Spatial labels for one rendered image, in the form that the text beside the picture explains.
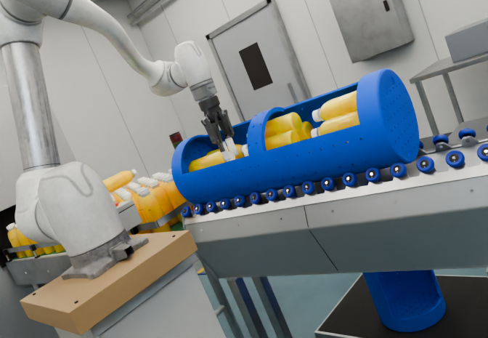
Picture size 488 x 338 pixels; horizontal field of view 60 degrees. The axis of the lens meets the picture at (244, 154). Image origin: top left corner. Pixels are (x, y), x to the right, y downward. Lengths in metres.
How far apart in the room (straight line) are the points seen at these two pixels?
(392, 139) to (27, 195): 1.00
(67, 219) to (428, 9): 3.99
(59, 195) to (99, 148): 5.24
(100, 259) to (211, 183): 0.59
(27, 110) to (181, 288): 0.66
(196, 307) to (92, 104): 5.46
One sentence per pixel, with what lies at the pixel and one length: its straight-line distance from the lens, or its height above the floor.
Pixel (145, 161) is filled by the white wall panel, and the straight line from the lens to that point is 6.65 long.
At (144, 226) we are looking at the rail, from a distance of 1.85.
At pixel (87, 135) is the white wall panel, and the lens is 6.32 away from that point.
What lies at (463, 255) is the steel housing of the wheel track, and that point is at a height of 0.68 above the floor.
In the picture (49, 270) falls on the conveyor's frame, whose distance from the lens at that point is 2.72.
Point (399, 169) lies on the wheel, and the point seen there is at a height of 0.96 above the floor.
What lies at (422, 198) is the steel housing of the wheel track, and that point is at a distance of 1.25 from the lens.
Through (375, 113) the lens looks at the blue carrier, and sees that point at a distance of 1.19.
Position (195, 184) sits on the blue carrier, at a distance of 1.63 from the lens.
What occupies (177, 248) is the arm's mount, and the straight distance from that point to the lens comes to 1.09.
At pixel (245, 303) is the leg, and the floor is 0.52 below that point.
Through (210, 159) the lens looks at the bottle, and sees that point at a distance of 1.61.
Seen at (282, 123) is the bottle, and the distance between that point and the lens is 1.44.
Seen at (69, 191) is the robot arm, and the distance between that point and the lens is 1.12.
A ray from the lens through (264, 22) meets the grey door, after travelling 5.44.
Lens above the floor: 1.33
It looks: 8 degrees down
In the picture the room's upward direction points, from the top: 23 degrees counter-clockwise
